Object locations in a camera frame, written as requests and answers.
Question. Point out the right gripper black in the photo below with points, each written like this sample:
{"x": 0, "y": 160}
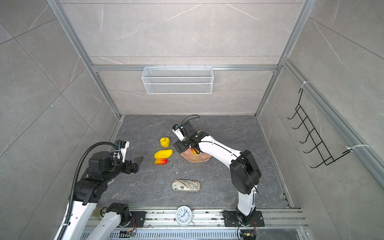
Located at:
{"x": 179, "y": 147}

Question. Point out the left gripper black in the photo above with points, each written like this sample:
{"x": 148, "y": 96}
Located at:
{"x": 128, "y": 169}

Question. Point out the red yellow fake mango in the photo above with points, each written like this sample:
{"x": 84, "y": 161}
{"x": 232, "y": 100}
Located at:
{"x": 195, "y": 152}
{"x": 160, "y": 161}

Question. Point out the yellow fake apple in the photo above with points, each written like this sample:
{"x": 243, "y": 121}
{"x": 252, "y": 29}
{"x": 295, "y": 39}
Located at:
{"x": 165, "y": 142}

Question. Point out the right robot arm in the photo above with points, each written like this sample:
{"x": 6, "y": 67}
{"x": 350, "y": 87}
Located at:
{"x": 244, "y": 170}

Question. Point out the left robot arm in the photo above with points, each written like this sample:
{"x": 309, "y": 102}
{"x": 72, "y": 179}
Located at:
{"x": 87, "y": 191}

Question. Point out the pink scalloped fruit bowl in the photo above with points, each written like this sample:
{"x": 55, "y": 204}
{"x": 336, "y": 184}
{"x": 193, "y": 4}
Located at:
{"x": 187, "y": 152}

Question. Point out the white round clock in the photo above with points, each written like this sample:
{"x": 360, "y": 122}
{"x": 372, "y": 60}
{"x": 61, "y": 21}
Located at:
{"x": 184, "y": 216}

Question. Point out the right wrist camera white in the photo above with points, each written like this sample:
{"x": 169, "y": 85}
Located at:
{"x": 178, "y": 131}

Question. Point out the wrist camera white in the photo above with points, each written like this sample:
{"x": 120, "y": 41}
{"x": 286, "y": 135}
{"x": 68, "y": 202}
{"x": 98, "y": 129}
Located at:
{"x": 178, "y": 131}
{"x": 120, "y": 154}

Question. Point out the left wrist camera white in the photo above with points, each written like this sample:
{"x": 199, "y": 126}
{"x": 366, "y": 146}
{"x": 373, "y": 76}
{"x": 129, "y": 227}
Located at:
{"x": 120, "y": 154}

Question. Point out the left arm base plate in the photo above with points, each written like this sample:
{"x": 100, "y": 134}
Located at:
{"x": 133, "y": 219}

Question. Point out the white wire mesh basket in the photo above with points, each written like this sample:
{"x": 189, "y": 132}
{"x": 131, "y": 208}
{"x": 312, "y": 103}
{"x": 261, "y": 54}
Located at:
{"x": 178, "y": 80}

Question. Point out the aluminium front rail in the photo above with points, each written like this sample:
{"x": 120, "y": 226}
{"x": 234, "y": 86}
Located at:
{"x": 209, "y": 224}

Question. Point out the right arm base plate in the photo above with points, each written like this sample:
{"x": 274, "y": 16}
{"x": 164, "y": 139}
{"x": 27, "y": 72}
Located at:
{"x": 236, "y": 218}

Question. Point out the black wire hook rack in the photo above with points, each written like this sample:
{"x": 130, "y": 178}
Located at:
{"x": 313, "y": 136}

